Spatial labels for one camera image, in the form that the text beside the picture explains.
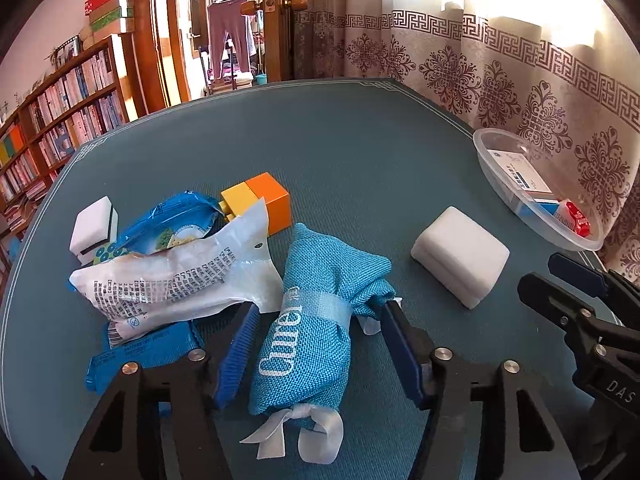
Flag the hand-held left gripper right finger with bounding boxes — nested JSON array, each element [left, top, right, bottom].
[[382, 300, 583, 480]]

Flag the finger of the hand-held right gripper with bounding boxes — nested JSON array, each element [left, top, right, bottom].
[[517, 272, 626, 361], [548, 252, 640, 311]]

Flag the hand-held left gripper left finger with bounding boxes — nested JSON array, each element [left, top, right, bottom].
[[60, 302, 261, 480]]

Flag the blue fabric pouch with ribbon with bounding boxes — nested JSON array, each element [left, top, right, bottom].
[[240, 222, 398, 463]]

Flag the blue snack packet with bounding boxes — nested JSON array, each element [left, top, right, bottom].
[[85, 320, 208, 395]]

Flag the clear plastic container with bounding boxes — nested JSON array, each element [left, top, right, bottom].
[[472, 127, 606, 252]]

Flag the small red and white packet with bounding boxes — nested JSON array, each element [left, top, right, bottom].
[[554, 199, 592, 237]]

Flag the white and blue plastic wrapper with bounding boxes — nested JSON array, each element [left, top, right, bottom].
[[67, 190, 285, 350]]

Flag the white sponge block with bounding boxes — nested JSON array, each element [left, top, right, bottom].
[[411, 206, 511, 310]]

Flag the white and blue paper box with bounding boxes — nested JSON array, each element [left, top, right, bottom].
[[495, 150, 561, 218]]

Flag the orange and yellow toy block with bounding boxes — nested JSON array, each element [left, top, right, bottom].
[[220, 172, 292, 237]]

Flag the green block with blue dots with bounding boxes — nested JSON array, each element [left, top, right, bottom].
[[92, 240, 133, 267]]

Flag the white sponge with black stripe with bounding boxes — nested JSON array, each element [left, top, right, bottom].
[[69, 196, 119, 266]]

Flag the patterned beige curtain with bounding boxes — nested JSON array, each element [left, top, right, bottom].
[[292, 0, 640, 281]]

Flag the wooden door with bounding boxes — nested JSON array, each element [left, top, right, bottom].
[[261, 0, 294, 83]]

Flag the wooden bookshelf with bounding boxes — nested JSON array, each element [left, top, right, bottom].
[[0, 35, 147, 271]]

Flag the rows of books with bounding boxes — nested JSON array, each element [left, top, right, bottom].
[[0, 52, 126, 231]]

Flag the hanging pink pants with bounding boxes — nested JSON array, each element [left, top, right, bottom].
[[207, 0, 253, 81]]

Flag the wooden door knob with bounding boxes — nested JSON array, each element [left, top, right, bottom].
[[240, 0, 311, 17]]

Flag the photo frame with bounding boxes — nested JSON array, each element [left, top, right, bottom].
[[49, 35, 83, 70]]

